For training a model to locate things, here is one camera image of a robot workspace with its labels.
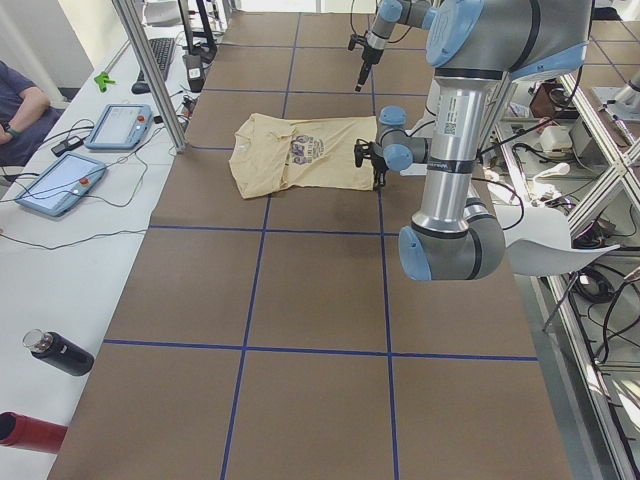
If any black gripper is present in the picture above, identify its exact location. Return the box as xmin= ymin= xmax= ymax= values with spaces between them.
xmin=355 ymin=32 xmax=384 ymax=92
xmin=368 ymin=142 xmax=388 ymax=190

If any beige long-sleeve printed shirt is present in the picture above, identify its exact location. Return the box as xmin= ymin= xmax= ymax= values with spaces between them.
xmin=229 ymin=113 xmax=376 ymax=199

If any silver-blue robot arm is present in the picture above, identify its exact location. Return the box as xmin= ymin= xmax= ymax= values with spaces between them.
xmin=348 ymin=0 xmax=437 ymax=92
xmin=365 ymin=1 xmax=593 ymax=281

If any white curved shroud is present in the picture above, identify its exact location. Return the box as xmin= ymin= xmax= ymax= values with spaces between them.
xmin=494 ymin=205 xmax=620 ymax=277

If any brown table mat with blue grid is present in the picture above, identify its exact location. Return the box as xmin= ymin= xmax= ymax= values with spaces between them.
xmin=50 ymin=13 xmax=571 ymax=479

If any black keyboard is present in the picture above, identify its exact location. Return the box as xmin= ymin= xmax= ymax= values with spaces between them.
xmin=149 ymin=38 xmax=176 ymax=80

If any black computer mouse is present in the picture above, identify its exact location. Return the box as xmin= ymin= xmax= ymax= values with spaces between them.
xmin=131 ymin=81 xmax=150 ymax=95

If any far blue teach pendant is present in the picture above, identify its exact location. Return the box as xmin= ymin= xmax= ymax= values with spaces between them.
xmin=84 ymin=104 xmax=153 ymax=151

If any blue teach pendant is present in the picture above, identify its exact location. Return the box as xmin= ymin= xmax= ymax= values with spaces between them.
xmin=84 ymin=104 xmax=153 ymax=151
xmin=14 ymin=152 xmax=107 ymax=217

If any green plastic clamp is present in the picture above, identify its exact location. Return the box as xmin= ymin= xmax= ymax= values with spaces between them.
xmin=94 ymin=71 xmax=116 ymax=93

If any near blue teach pendant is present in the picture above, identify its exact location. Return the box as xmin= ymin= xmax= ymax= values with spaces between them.
xmin=14 ymin=152 xmax=107 ymax=217

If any seated person in blue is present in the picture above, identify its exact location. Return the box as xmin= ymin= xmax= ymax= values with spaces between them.
xmin=1 ymin=62 xmax=63 ymax=167

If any black steel-capped bottle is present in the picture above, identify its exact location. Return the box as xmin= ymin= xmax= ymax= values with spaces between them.
xmin=22 ymin=329 xmax=94 ymax=376

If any red bottle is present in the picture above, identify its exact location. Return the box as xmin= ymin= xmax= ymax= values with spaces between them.
xmin=1 ymin=412 xmax=67 ymax=454

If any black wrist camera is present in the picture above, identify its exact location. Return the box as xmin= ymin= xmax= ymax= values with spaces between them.
xmin=347 ymin=33 xmax=367 ymax=51
xmin=354 ymin=139 xmax=371 ymax=168

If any aluminium frame post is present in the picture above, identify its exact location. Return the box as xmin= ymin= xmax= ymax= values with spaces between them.
xmin=112 ymin=0 xmax=187 ymax=153

